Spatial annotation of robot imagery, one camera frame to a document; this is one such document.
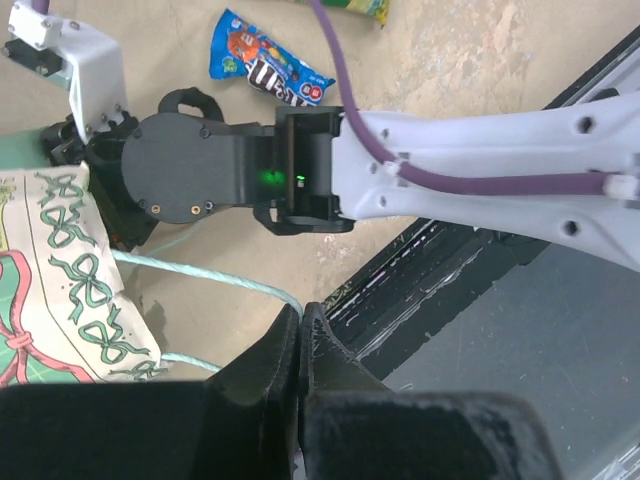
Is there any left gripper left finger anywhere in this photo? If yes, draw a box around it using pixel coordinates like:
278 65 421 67
1 306 300 479

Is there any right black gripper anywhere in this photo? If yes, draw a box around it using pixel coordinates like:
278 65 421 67
39 113 158 252

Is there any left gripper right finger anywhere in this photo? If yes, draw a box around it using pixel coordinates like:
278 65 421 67
299 303 563 479

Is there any green patterned paper bag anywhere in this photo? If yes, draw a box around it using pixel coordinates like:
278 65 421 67
0 127 306 389

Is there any blue colourful snack packet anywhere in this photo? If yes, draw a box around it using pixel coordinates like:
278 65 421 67
209 9 336 107

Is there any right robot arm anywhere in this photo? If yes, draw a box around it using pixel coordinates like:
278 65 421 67
40 88 639 270

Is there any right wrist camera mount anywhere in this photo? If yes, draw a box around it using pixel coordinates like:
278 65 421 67
1 1 128 144

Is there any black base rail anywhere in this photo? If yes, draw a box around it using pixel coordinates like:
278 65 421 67
319 22 640 381

